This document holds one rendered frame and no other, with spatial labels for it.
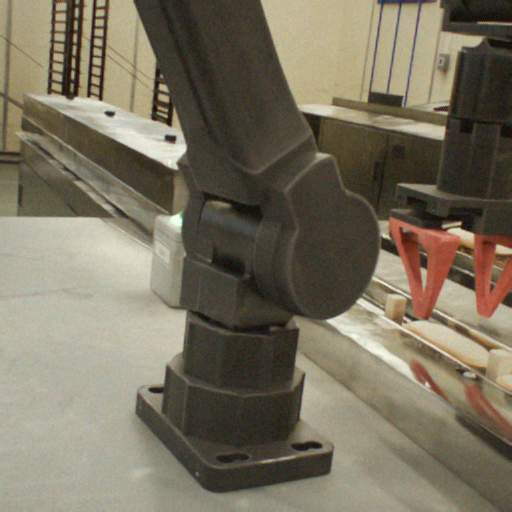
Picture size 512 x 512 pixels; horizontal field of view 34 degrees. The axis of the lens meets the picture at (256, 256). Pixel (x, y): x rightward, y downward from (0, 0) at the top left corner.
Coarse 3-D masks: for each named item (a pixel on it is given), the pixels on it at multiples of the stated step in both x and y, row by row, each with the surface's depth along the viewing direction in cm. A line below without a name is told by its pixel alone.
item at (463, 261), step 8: (448, 224) 94; (456, 224) 94; (424, 248) 86; (464, 248) 86; (456, 256) 81; (464, 256) 79; (472, 256) 83; (496, 256) 83; (504, 256) 83; (456, 264) 81; (464, 264) 80; (472, 264) 78; (504, 264) 80; (472, 272) 79; (496, 272) 75; (496, 280) 76
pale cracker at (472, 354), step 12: (408, 324) 70; (420, 324) 69; (432, 324) 69; (420, 336) 67; (432, 336) 66; (444, 336) 66; (456, 336) 67; (444, 348) 64; (456, 348) 64; (468, 348) 64; (480, 348) 65; (468, 360) 63; (480, 360) 62
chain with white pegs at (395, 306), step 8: (16, 104) 278; (392, 296) 73; (400, 296) 73; (392, 304) 73; (400, 304) 73; (392, 312) 73; (400, 312) 73; (392, 320) 73; (400, 320) 73; (496, 352) 61; (504, 352) 61; (488, 360) 61; (496, 360) 60; (504, 360) 60; (488, 368) 61; (496, 368) 60; (504, 368) 60; (488, 376) 61; (496, 376) 60
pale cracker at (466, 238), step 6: (456, 228) 90; (456, 234) 88; (462, 234) 87; (468, 234) 87; (462, 240) 86; (468, 240) 86; (468, 246) 86; (498, 246) 83; (498, 252) 83; (504, 252) 82; (510, 252) 82
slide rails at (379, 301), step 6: (366, 294) 81; (372, 294) 81; (378, 294) 81; (366, 300) 79; (372, 300) 79; (378, 300) 79; (384, 300) 79; (378, 306) 78; (384, 306) 77; (408, 312) 76; (408, 318) 74; (414, 318) 74; (420, 318) 74
